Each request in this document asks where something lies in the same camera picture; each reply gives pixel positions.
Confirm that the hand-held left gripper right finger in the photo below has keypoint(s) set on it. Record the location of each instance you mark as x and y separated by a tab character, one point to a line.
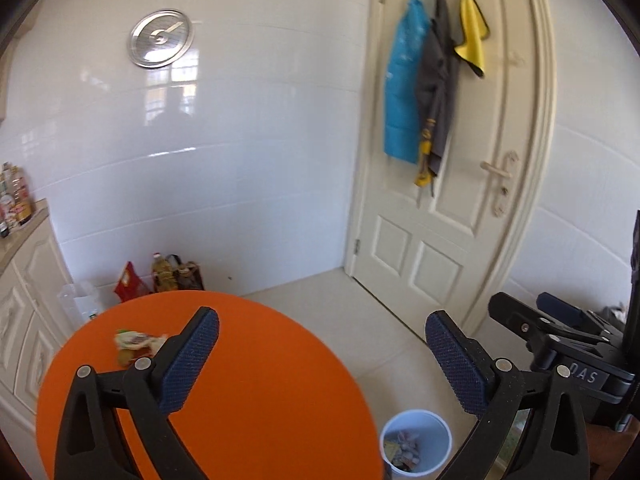
457	365

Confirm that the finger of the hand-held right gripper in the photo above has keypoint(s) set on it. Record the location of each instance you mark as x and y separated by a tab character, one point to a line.
520	317
560	306

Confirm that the dark sauce bottle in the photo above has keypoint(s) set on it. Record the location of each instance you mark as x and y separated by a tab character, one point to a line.
24	200

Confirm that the grey apron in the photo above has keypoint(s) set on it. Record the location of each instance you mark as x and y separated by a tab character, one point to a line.
437	95

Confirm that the yellow cooking oil bottle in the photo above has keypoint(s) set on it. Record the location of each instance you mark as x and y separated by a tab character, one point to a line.
162	275

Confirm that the green and red snack wrapper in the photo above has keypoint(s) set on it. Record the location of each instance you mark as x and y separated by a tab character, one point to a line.
132	341

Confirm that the cream panelled door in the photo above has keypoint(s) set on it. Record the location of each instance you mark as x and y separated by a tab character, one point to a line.
400	245

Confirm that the dark brown bag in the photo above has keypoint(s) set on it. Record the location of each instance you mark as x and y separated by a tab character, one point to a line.
190	275

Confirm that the blue plastic apron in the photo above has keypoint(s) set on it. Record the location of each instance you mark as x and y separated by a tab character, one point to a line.
402	90

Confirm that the white plastic bag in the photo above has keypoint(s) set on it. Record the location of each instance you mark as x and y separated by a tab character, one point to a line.
82	305

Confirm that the light blue waste bin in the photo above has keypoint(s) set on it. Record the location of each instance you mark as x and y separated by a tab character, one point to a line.
435	440

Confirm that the cream base cabinets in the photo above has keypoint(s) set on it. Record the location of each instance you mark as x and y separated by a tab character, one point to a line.
35	280

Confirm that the yellow cloth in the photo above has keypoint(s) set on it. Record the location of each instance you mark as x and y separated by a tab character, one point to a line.
472	30

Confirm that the red bag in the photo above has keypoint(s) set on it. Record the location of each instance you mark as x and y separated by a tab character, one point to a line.
130	282

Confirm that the beige kitchen countertop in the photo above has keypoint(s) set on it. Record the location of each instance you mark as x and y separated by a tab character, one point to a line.
20	242

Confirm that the orange round table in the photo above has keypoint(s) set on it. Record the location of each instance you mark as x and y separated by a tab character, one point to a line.
260	385

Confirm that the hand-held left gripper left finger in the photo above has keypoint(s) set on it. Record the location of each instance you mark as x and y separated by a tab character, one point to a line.
192	360

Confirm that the round metal wall disc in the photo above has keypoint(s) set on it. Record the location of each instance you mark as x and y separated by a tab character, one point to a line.
161	37

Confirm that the person's right forearm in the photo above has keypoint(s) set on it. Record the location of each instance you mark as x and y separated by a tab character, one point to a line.
610	455

